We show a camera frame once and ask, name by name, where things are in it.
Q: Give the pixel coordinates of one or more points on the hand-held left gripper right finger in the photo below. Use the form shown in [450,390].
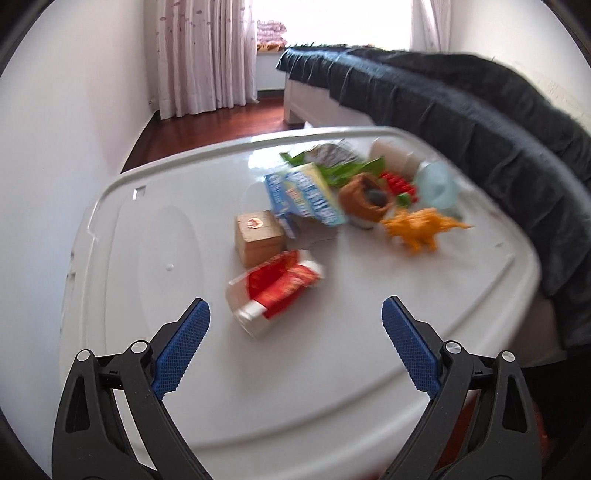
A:
[411,350]

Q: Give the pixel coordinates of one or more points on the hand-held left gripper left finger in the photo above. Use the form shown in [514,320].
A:
[182,344]

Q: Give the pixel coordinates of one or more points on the red and white carton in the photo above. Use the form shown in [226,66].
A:
[272,288]

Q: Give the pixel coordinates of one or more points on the brown cardboard box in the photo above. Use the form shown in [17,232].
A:
[258,237]

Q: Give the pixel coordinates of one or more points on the clear plastic cup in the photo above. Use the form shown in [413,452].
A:
[436,187]

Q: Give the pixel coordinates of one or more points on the green snack wrapper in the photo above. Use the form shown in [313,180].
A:
[344,173]

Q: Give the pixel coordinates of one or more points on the blue and yellow carton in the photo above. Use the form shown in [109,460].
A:
[302,194]

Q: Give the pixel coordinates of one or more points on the white paper roll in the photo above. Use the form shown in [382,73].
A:
[392,154]

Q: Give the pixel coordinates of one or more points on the silver wrapper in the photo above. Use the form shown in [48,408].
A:
[334,153]

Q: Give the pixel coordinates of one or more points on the orange dinosaur toy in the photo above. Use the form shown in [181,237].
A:
[418,228]

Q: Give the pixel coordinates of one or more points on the red toy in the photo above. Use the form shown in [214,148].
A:
[399,184]

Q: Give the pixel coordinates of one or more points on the dark bed blanket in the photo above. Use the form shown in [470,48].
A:
[485,120]

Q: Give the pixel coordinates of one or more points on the white patterned curtain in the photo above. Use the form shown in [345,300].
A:
[429,23]
[203,55]

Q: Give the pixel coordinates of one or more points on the pile of folded cloths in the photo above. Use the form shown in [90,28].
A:
[271,34]

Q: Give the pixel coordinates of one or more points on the white bed frame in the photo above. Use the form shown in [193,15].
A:
[314,104]

